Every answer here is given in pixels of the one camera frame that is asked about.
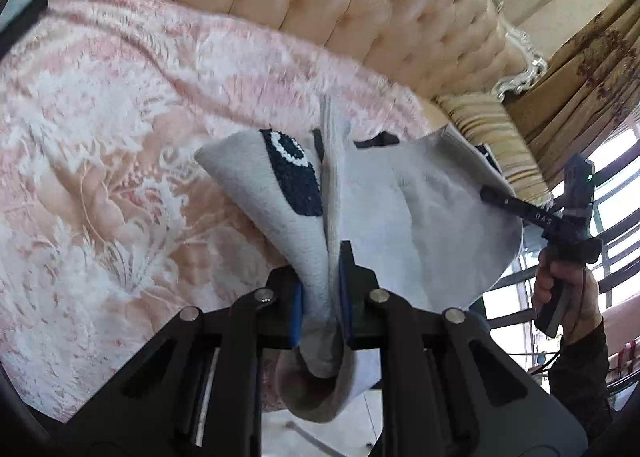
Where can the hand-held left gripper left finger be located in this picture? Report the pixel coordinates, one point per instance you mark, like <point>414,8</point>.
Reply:
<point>297,309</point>

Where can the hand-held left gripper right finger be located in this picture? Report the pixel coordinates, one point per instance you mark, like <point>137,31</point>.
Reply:
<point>346,297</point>

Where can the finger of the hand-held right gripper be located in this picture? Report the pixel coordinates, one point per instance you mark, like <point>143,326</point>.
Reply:
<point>520,209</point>

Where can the grey sweater with black patches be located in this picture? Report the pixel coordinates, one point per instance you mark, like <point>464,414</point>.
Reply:
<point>425,227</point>

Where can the person's right forearm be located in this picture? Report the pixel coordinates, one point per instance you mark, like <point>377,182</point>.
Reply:
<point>580,387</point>

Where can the person's right hand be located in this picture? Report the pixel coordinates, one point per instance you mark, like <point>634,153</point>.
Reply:
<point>587,302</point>

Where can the black window grille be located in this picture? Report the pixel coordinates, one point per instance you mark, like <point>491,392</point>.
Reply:
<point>505,278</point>

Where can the striped yellow pillow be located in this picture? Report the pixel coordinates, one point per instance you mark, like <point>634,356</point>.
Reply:
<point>500,137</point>

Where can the brown patterned curtain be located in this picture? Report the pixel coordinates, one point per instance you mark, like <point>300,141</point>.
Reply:
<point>590,77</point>

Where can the pink floral blanket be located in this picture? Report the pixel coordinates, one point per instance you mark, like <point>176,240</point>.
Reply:
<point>100,162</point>

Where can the silver ornate headboard frame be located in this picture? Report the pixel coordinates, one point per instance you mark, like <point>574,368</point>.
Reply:
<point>525,72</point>

